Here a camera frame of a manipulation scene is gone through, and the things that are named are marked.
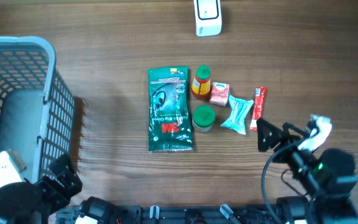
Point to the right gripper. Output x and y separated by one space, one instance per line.
288 138

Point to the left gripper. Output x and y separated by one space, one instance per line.
68 177

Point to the light teal packet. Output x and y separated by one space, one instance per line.
239 111

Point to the red white stick sachet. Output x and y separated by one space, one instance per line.
260 93

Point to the pink tissue pack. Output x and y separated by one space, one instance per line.
219 94

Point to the green lid jar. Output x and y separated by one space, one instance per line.
203 118

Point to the red bottle green cap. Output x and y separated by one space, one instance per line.
201 86

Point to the green 3M gloves packet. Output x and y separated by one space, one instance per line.
169 119

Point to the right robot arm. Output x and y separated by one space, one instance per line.
328 180

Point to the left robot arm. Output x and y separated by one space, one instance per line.
25 202

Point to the white barcode scanner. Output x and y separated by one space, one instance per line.
208 17

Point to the grey plastic mesh basket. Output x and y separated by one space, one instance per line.
37 109

